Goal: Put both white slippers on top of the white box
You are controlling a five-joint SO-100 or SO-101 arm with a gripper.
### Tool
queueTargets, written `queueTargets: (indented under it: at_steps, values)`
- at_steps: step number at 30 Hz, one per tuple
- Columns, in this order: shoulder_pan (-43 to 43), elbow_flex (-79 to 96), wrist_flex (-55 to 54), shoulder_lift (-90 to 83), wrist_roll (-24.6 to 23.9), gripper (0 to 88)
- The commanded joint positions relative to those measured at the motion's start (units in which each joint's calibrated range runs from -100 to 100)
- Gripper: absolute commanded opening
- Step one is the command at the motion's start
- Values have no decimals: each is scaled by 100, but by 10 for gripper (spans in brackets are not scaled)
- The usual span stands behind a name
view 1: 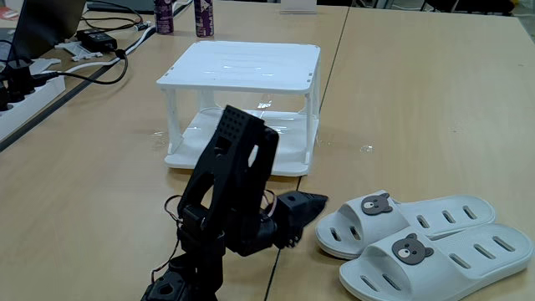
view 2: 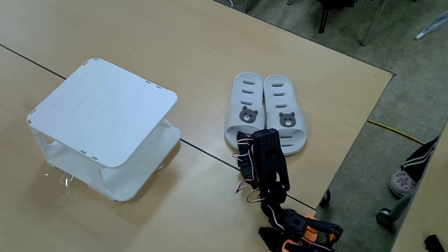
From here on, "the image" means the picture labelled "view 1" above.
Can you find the black laptop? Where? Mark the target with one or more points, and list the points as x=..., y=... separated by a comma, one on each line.
x=46, y=25

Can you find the white two-tier box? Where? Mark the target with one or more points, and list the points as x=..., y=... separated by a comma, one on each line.
x=251, y=62

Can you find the black power adapter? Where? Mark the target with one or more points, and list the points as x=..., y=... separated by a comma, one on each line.
x=97, y=39

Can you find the white power strip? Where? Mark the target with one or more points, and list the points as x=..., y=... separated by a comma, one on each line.
x=25, y=108

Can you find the black chair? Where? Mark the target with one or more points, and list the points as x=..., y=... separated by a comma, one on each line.
x=468, y=5

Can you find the black plug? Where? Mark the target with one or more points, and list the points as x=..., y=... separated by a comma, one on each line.
x=18, y=79

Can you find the purple drink can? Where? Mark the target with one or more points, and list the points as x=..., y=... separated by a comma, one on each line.
x=203, y=18
x=164, y=16

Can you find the white bear slipper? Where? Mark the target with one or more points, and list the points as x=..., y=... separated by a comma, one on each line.
x=359, y=226
x=480, y=267

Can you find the white plastic part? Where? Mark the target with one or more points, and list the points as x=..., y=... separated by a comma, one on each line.
x=77, y=50

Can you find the red object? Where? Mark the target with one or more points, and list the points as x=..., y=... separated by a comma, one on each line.
x=8, y=13

